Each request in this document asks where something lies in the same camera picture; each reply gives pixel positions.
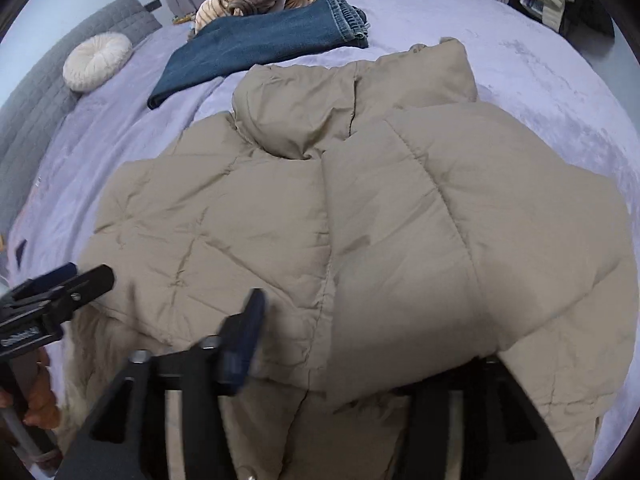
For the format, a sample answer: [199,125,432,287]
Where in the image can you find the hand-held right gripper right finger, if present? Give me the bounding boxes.
[399,356,576,480]

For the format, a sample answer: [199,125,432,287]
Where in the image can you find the person's left hand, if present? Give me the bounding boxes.
[0,347,62,430]

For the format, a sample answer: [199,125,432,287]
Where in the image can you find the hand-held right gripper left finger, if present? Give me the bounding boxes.
[55,288,267,480]

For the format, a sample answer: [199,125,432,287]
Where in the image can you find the lavender fleece blanket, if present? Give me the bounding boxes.
[0,0,640,480]

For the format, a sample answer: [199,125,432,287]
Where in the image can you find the round cream cushion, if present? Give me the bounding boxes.
[63,32,134,93]

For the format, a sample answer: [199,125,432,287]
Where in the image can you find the beige puffer jacket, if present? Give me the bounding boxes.
[77,37,639,480]

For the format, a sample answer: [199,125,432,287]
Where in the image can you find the cream fluffy cloth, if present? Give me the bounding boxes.
[60,304,172,461]

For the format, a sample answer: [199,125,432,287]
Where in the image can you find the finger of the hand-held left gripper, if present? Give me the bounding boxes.
[44,264,116,313]
[9,262,79,302]

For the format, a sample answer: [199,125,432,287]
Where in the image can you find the grey quilted headboard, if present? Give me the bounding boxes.
[0,0,164,233]

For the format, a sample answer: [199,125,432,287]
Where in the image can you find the blue jeans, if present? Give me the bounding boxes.
[147,0,371,110]

